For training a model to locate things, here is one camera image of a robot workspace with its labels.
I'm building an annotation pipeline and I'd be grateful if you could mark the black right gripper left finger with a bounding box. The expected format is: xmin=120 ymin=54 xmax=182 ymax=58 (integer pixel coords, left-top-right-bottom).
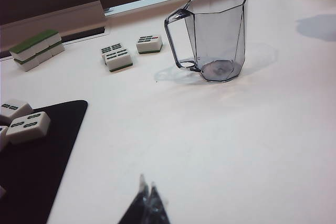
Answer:
xmin=117 ymin=173 xmax=150 ymax=224

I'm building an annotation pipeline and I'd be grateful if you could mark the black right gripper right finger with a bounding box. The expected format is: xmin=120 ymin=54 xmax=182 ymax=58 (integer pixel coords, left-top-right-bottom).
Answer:
xmin=146 ymin=181 xmax=172 ymax=224

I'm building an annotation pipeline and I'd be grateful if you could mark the white bamboo mahjong tile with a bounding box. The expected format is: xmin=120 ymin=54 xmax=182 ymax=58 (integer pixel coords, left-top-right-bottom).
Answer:
xmin=104 ymin=49 xmax=135 ymax=73
xmin=101 ymin=42 xmax=129 ymax=62
xmin=5 ymin=111 xmax=51 ymax=145
xmin=0 ymin=125 xmax=9 ymax=152

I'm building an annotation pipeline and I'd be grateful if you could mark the three-bamboo mahjong tile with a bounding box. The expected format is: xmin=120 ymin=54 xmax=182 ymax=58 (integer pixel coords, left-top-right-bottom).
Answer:
xmin=0 ymin=99 xmax=34 ymax=124

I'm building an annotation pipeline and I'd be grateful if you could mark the bamboo mahjong tile red mark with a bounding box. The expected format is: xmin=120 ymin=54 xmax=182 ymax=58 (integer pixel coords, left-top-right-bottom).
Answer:
xmin=135 ymin=35 xmax=163 ymax=55

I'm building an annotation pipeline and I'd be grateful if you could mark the black mouse mat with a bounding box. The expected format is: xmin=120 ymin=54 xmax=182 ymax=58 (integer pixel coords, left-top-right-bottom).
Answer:
xmin=0 ymin=100 xmax=89 ymax=224

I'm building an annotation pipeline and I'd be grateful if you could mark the clear faceted plastic mug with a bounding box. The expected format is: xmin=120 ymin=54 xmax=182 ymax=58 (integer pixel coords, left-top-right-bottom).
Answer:
xmin=164 ymin=0 xmax=249 ymax=84

